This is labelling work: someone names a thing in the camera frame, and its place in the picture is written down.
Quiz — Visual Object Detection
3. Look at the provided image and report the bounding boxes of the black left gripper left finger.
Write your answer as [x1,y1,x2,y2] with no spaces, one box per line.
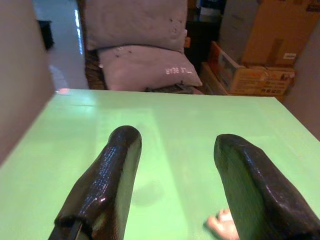
[48,125,143,240]

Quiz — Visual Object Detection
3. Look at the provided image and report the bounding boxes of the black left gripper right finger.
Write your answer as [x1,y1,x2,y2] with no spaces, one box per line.
[213,134,320,240]

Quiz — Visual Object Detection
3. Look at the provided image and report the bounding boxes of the brown wicker chair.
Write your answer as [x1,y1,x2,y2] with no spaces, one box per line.
[83,48,106,90]

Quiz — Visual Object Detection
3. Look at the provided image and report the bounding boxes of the printed orange cardboard box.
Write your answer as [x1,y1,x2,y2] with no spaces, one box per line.
[208,41,296,96]

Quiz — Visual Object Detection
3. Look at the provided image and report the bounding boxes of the flat cardboard box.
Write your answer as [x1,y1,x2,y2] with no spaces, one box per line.
[199,62,230,96]

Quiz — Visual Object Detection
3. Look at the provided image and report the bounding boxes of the grey pillow with white print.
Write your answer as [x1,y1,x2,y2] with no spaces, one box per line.
[97,44,203,91]

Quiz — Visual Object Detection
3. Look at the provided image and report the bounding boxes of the plain grey pillow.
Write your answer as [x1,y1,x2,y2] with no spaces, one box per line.
[84,0,188,53]

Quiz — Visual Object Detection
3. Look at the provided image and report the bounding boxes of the large brown cardboard box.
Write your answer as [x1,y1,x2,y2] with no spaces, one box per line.
[241,0,320,67]

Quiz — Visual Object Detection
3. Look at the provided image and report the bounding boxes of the grey white tall box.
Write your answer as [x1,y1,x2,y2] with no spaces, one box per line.
[217,0,261,63]

